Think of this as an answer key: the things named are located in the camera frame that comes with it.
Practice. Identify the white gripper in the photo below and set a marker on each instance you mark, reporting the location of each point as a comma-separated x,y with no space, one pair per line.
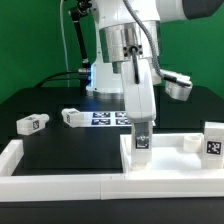
139,100

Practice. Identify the white square table top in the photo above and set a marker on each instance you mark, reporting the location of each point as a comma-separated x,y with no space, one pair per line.
169,152

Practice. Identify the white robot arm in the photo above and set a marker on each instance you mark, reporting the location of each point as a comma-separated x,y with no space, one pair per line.
127,30

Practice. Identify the white sheet with markers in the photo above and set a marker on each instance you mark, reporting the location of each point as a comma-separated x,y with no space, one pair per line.
105,119

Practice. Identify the white U-shaped fence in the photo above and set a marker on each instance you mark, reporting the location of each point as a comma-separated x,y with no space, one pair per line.
205,183

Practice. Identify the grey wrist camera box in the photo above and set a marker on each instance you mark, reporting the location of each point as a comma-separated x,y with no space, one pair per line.
178,86

